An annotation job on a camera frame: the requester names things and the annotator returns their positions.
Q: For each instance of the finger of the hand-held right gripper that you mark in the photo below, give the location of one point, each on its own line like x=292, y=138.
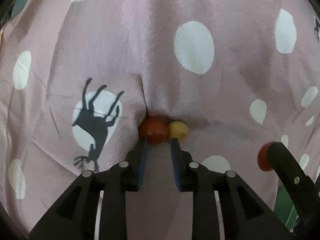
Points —
x=287, y=167

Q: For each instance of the pink polka dot blanket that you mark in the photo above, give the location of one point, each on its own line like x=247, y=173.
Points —
x=160, y=55

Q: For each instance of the grey-green bed sheet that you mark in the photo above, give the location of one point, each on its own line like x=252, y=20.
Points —
x=21, y=3

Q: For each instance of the small red cherry tomato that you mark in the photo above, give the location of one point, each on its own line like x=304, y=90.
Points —
x=262, y=158
x=153, y=130

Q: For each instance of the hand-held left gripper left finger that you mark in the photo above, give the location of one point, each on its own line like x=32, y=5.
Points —
x=143, y=165

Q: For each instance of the small yellow cherry tomato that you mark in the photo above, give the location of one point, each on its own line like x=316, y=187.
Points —
x=178, y=130

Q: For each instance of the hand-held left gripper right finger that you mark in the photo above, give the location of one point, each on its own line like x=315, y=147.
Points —
x=175, y=166

